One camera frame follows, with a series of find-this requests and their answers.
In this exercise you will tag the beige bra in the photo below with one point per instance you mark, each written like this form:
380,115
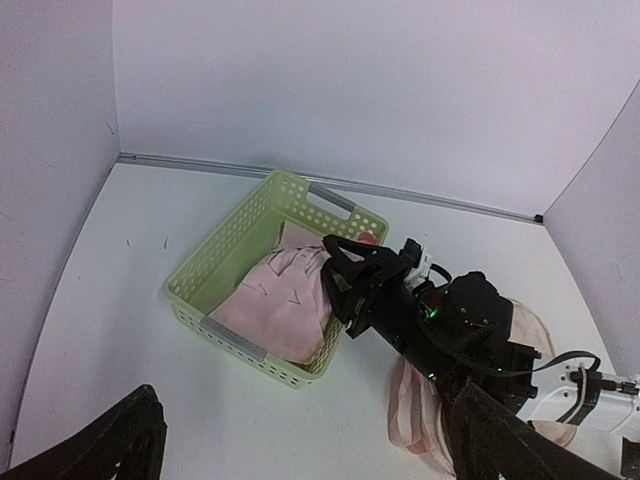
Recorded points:
280,305

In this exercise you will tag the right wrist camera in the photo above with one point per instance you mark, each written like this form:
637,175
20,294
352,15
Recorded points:
420,264

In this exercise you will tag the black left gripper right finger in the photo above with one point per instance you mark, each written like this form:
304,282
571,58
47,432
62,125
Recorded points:
488,442

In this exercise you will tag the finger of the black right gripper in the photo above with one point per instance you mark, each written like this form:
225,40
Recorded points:
349,256
338,286

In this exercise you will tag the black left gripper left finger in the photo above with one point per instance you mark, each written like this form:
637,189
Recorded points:
125,442

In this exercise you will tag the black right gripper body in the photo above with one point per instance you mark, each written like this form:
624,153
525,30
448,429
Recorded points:
452,334

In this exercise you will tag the floral mesh laundry bag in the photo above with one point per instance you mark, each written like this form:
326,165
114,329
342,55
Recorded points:
418,420

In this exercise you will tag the green plastic basket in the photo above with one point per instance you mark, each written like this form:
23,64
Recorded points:
253,229

